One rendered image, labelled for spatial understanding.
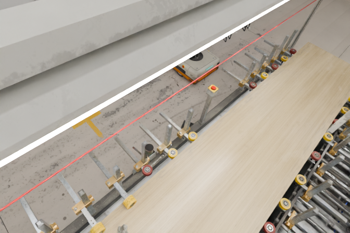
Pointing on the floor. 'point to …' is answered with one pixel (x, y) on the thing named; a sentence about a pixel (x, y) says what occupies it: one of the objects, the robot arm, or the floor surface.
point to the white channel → (107, 17)
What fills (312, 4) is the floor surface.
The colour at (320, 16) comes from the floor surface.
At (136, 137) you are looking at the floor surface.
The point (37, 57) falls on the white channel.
